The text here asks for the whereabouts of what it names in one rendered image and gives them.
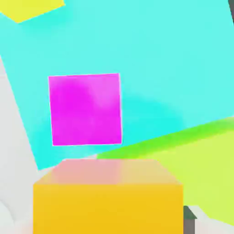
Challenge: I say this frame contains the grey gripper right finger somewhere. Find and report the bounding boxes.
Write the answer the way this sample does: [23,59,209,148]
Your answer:
[183,205,234,234]

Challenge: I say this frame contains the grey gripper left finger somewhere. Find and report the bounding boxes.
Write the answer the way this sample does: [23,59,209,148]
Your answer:
[0,201,34,234]

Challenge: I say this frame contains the small orange cube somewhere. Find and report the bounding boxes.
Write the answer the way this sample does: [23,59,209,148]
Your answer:
[33,158,184,234]

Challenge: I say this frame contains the small magenta cube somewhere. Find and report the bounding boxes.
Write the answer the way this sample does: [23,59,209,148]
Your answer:
[48,73,122,146]

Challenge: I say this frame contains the small yellow cube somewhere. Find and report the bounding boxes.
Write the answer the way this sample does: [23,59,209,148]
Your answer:
[0,0,66,24]

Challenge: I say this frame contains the large lime green box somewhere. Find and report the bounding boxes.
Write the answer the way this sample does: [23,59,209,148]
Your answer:
[96,117,234,227]

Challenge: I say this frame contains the large cyan box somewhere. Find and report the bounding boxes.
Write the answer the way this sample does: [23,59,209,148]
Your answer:
[0,0,234,171]

